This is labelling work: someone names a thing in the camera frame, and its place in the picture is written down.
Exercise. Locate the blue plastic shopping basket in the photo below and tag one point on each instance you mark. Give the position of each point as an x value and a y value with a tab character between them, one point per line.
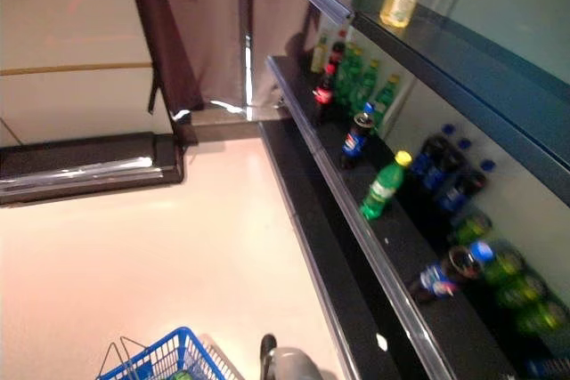
169	353

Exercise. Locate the green soda bottle yellow cap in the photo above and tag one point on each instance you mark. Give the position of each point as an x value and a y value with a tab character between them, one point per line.
369	79
385	95
344	73
180	375
380	191
356	88

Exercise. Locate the pepsi cola bottle blue cap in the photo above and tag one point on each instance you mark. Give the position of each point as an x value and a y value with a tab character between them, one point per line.
458	195
438	282
427	162
447	173
354	144

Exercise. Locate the blue cookie box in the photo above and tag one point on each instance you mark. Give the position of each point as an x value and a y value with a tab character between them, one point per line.
548	367

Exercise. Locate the black store shelf clear rail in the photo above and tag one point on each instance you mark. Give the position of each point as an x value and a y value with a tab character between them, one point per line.
401	242

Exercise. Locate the cola bottle red label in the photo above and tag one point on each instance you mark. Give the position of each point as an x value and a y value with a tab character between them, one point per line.
337	50
324	93

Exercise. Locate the dark brown shelf unit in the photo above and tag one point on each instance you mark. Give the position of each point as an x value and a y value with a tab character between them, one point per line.
89	153

